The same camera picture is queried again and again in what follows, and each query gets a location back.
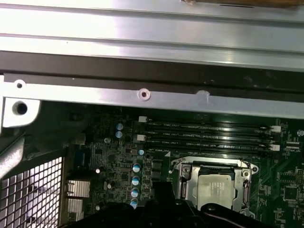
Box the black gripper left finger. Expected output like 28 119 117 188
59 182 164 228

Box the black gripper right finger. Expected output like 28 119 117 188
163 182 262 228

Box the metal socket cover frame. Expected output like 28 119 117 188
185 161 245 209

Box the silver square CPU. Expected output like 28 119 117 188
198 174 235 206

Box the thin metal locking lever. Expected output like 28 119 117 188
242 179 252 214
169 158 259 173

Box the CPU socket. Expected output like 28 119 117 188
168 156 259 214

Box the green motherboard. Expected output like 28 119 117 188
68 106 304 228

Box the black open PC case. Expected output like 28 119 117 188
0 51 304 228

